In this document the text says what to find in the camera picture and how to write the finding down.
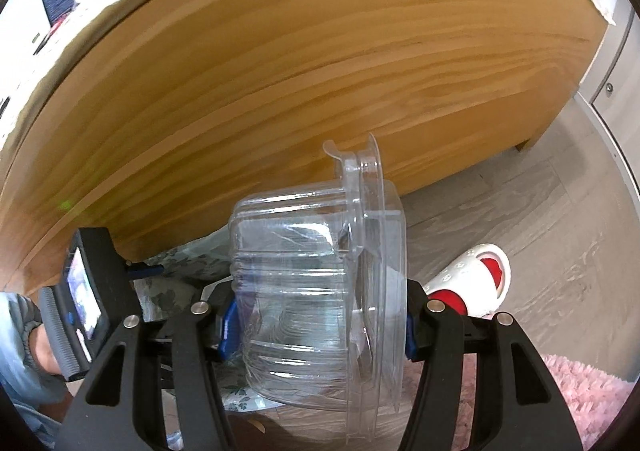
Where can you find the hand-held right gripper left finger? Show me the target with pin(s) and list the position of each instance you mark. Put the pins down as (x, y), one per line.
(230, 326)

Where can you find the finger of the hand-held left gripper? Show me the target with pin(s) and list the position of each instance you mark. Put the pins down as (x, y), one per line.
(147, 271)

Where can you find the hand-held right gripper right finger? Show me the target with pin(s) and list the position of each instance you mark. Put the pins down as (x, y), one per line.
(409, 331)

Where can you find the floral plastic trash bag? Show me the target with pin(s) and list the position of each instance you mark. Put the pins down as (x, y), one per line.
(195, 263)

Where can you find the clear plastic clamshell container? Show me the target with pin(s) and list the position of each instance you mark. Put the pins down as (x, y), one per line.
(300, 281)

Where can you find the person's left forearm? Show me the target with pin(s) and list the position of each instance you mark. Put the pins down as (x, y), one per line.
(20, 356)

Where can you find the person's right slipper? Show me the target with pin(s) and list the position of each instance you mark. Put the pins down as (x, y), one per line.
(470, 271)

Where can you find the person's right leg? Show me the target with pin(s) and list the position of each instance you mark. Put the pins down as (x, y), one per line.
(575, 396)

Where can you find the wooden bed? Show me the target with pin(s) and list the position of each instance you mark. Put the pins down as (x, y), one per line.
(300, 81)

